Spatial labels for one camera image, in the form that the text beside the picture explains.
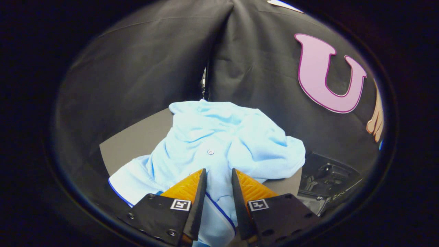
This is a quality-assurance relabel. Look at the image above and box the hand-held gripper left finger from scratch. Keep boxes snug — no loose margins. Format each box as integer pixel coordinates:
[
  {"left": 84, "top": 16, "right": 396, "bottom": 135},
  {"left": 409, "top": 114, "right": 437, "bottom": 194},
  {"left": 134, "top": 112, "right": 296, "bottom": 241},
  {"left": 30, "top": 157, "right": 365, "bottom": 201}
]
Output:
[{"left": 117, "top": 168, "right": 207, "bottom": 247}]

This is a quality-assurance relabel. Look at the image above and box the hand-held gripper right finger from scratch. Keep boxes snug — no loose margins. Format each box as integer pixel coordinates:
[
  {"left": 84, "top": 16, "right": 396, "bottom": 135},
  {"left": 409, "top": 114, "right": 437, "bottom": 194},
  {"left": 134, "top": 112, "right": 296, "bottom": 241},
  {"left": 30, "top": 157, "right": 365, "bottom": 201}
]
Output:
[{"left": 232, "top": 168, "right": 324, "bottom": 247}]

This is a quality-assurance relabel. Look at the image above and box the light blue shirt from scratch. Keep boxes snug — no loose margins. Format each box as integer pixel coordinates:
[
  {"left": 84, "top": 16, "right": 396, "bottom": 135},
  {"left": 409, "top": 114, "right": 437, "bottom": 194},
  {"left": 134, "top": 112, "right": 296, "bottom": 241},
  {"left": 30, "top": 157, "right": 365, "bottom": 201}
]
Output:
[{"left": 108, "top": 99, "right": 306, "bottom": 247}]

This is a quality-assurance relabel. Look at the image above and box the dark cabinet with white door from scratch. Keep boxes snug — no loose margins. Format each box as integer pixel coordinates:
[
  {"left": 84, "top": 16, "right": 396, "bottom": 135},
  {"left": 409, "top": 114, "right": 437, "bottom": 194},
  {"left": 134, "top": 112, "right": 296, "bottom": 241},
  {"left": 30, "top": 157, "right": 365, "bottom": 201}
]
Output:
[{"left": 99, "top": 108, "right": 303, "bottom": 206}]

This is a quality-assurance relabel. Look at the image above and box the metal backdrop stand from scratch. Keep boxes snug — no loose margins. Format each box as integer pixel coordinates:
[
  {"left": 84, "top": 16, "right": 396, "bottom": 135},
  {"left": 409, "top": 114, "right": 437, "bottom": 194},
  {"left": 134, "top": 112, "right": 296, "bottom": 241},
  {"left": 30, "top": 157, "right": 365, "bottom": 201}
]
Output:
[{"left": 201, "top": 67, "right": 210, "bottom": 101}]

